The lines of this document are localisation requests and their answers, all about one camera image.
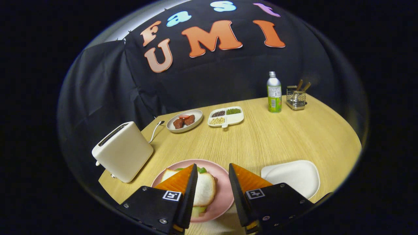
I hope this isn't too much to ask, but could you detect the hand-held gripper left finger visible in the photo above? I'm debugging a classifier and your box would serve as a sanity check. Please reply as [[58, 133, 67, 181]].
[[117, 163, 199, 235]]

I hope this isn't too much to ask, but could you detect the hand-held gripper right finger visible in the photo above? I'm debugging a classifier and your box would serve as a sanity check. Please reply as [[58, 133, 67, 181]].
[[228, 163, 314, 235]]

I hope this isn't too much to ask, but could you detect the green lettuce leaf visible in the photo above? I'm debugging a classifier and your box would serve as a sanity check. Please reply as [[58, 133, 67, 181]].
[[176, 166, 208, 218]]

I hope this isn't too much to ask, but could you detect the toasted bread slice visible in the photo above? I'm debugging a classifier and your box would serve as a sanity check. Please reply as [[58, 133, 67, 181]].
[[162, 168, 217, 207]]

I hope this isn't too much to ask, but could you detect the pink plate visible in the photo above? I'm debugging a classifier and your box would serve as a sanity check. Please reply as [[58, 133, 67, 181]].
[[151, 159, 234, 223]]

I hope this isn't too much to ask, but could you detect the white plate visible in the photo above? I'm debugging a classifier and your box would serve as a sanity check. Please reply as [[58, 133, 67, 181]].
[[261, 160, 320, 199]]

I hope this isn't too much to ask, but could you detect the grey round plate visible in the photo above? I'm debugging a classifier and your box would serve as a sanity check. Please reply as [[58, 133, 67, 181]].
[[166, 109, 203, 133]]

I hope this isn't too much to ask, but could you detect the white divided dish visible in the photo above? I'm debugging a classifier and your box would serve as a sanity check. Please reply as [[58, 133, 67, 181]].
[[208, 106, 244, 129]]

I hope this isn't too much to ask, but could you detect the white toaster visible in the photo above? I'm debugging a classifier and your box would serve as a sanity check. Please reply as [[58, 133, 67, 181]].
[[92, 121, 154, 183]]

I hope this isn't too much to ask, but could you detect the green label metal bottle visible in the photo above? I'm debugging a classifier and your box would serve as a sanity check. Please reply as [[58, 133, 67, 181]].
[[267, 71, 282, 113]]

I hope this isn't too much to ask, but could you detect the black backdrop cloth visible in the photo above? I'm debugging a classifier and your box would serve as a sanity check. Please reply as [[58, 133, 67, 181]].
[[57, 0, 369, 183]]

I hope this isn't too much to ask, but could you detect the white toaster cable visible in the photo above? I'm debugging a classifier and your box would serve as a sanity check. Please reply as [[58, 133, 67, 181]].
[[149, 121, 165, 143]]

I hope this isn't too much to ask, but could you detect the metal wire utensil holder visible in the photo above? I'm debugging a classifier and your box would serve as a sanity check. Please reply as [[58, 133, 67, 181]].
[[286, 86, 307, 110]]

